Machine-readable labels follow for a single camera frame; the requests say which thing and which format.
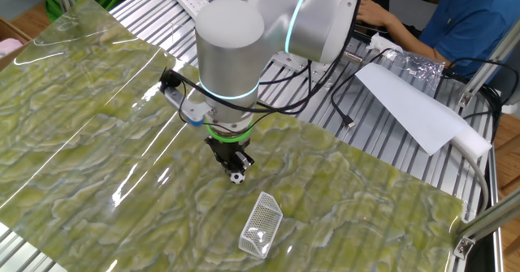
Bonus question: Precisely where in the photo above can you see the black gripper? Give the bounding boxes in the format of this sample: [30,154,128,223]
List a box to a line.
[204,136,256,175]

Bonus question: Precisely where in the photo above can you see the bystander left forearm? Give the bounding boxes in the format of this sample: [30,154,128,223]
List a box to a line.
[383,14,452,68]

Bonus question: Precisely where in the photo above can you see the white mesh miniature goal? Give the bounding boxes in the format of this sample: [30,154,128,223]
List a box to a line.
[237,191,284,260]

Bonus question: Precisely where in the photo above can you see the bystander left hand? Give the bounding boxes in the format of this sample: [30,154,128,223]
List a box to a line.
[356,0,397,28]

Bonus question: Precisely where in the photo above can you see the green marble pattern mat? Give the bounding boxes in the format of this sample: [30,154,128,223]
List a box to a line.
[0,0,466,272]

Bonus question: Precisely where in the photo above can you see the white paper sheet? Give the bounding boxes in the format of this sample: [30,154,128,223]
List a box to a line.
[353,63,472,156]

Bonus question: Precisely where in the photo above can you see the white cloth wad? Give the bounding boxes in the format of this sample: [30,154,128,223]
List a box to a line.
[369,32,393,53]

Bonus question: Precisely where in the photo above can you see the clear plastic bag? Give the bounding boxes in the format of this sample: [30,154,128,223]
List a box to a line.
[381,48,446,89]

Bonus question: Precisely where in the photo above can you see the white foam block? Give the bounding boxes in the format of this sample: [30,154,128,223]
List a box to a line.
[448,121,493,160]

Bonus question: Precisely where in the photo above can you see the pink soft item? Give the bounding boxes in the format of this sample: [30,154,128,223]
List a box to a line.
[0,37,24,60]

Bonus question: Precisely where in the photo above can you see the brown cardboard box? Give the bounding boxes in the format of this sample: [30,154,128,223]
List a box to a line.
[0,16,33,72]

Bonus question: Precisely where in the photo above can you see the person in blue shirt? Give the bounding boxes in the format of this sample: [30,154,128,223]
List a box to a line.
[396,0,520,84]

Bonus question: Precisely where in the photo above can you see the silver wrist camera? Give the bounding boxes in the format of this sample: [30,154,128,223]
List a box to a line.
[162,84,215,127]

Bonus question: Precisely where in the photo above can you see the black USB cable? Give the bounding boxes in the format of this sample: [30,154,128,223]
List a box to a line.
[331,48,391,129]

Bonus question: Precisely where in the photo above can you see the silver cable connector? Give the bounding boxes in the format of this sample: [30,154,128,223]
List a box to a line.
[343,50,365,66]

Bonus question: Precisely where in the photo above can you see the grey flexible hose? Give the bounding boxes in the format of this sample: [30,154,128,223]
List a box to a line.
[450,140,491,218]

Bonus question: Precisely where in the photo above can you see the black cable bundle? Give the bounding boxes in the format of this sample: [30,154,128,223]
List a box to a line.
[442,56,520,143]

